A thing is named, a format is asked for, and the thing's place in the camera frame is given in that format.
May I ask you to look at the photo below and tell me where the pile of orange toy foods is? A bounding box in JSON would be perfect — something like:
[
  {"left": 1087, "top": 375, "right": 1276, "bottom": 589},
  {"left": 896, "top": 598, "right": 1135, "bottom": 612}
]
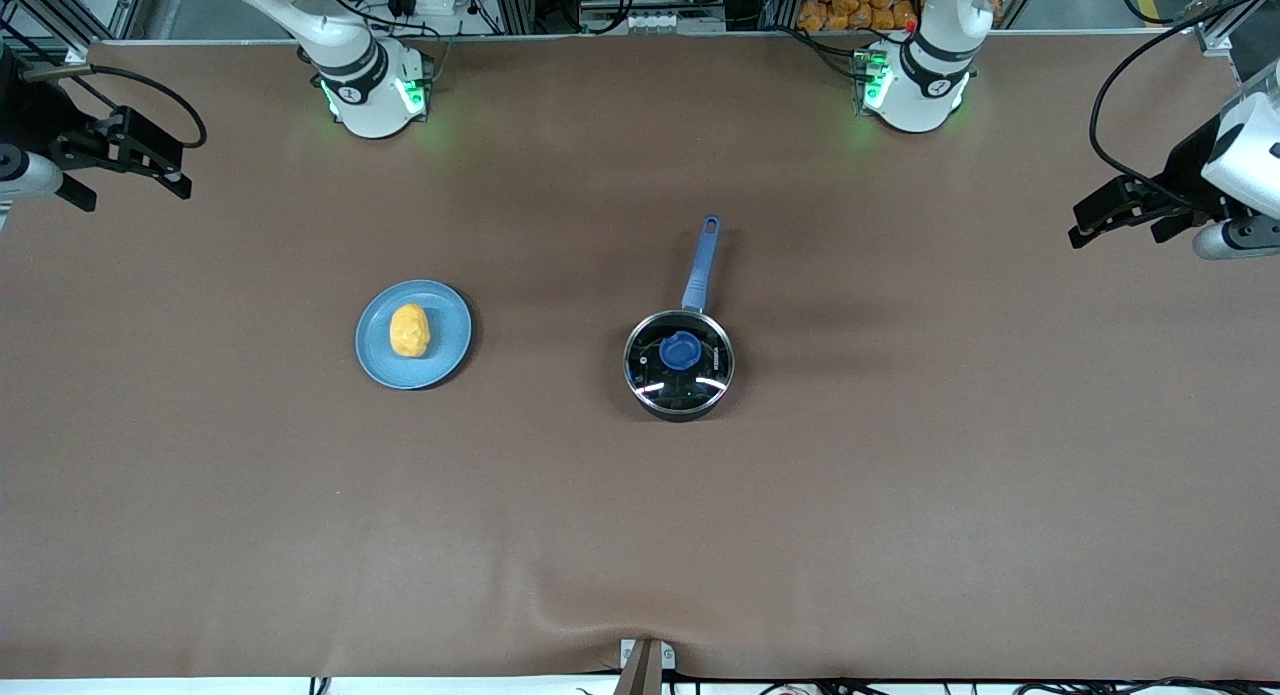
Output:
[{"left": 797, "top": 0, "right": 921, "bottom": 32}]

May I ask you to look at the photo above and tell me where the yellow toy potato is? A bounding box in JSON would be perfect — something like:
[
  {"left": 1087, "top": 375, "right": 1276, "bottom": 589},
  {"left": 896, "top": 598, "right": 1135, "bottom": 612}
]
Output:
[{"left": 388, "top": 303, "right": 432, "bottom": 360}]

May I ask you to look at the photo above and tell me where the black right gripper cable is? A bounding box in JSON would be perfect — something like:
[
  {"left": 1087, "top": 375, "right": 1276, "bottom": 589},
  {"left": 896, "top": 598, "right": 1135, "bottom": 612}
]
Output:
[{"left": 25, "top": 63, "right": 208, "bottom": 151}]

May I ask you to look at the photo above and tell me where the blue round plate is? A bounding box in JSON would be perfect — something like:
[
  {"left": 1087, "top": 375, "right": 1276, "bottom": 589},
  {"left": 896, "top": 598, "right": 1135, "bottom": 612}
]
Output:
[{"left": 355, "top": 279, "right": 473, "bottom": 391}]

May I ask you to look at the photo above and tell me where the metal bracket with post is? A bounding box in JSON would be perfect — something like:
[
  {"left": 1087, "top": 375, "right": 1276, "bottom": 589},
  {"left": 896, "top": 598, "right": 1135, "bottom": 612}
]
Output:
[{"left": 615, "top": 638, "right": 677, "bottom": 695}]

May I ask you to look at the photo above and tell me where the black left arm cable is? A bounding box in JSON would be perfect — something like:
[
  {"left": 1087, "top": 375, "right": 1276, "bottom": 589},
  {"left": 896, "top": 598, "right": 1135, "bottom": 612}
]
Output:
[{"left": 1088, "top": 0, "right": 1280, "bottom": 216}]

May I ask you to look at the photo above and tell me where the black cable at arm base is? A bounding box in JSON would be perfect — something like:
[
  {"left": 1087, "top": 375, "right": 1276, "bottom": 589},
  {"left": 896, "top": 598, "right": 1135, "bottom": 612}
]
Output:
[{"left": 785, "top": 25, "right": 871, "bottom": 81}]

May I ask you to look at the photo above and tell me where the aluminium frame profile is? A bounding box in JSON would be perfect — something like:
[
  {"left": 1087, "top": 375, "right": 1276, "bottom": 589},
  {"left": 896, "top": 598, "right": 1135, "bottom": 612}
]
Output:
[
  {"left": 0, "top": 0, "right": 151, "bottom": 66},
  {"left": 1195, "top": 0, "right": 1280, "bottom": 58}
]

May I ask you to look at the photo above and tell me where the dark pot with blue handle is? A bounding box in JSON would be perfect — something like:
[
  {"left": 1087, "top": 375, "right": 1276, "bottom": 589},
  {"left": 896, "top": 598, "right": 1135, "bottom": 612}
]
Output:
[{"left": 622, "top": 215, "right": 736, "bottom": 423}]

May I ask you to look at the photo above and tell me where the brown table mat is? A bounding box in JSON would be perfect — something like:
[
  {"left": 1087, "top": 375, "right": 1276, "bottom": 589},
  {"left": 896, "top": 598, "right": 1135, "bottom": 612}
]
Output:
[{"left": 0, "top": 37, "right": 1280, "bottom": 681}]

